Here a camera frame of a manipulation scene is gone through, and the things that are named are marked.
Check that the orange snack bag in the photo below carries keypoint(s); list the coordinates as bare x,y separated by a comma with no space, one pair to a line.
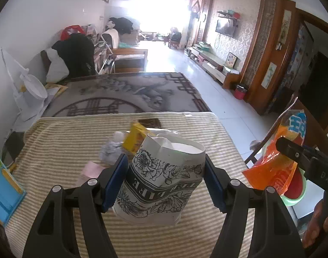
271,172

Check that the black jacket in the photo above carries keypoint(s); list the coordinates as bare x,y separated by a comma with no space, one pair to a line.
75,53

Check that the dark flat wrapper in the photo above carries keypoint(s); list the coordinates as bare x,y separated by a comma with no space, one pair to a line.
150,123

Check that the colourful framed picture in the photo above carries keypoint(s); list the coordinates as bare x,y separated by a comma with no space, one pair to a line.
231,59

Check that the small red floor bin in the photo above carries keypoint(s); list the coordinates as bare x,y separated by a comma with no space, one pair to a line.
240,92

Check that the grey patterned blanket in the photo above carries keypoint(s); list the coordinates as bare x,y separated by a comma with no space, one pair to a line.
126,91

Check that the black cloth pile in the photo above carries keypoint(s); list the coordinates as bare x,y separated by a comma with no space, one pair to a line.
123,24

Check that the short scroll picture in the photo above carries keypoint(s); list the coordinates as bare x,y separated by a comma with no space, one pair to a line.
269,75

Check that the wall television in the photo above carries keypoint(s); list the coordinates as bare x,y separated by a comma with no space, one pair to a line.
226,28

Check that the wooden chair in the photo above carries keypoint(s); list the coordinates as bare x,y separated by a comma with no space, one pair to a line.
256,154

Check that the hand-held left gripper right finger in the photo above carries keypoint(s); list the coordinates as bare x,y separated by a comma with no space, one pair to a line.
213,185

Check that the metal book rack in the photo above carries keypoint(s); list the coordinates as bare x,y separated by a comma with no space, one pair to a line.
103,56

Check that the pink plastic wrapper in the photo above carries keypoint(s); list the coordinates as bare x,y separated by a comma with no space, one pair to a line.
91,170

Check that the yellow paper sheet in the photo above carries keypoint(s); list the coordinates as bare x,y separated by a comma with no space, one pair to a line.
56,89

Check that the wall shelf with bowls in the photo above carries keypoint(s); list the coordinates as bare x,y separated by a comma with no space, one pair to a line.
228,14

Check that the red bin with green rim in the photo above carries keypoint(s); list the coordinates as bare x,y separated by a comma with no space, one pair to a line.
295,188

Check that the person's right hand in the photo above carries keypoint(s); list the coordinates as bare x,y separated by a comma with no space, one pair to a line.
317,228

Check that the clear plastic wrapper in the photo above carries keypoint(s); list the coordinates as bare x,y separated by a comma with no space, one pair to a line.
110,150

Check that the wooden sofa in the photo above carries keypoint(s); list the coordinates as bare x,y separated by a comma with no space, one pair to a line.
129,61

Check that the beige striped cloth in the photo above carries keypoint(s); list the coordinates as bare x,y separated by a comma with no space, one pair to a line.
59,145

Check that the tall scroll picture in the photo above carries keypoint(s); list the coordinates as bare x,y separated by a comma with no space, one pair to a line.
286,27

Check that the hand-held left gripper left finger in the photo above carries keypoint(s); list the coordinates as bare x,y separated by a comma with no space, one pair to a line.
115,182

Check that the wooden television cabinet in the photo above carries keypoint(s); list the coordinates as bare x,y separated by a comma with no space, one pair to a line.
212,59

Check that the yellow snack wrapper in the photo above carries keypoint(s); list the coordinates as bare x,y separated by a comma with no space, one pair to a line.
134,139

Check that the white desk lamp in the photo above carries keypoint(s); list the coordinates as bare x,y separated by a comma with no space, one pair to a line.
32,86

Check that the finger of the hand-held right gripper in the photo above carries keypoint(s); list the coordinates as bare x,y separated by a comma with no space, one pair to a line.
290,149

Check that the white cloth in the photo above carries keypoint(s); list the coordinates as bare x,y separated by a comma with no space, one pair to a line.
56,67

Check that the red bag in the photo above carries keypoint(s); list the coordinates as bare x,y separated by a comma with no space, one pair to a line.
65,33

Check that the blue box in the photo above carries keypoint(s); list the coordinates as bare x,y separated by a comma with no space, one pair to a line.
5,188

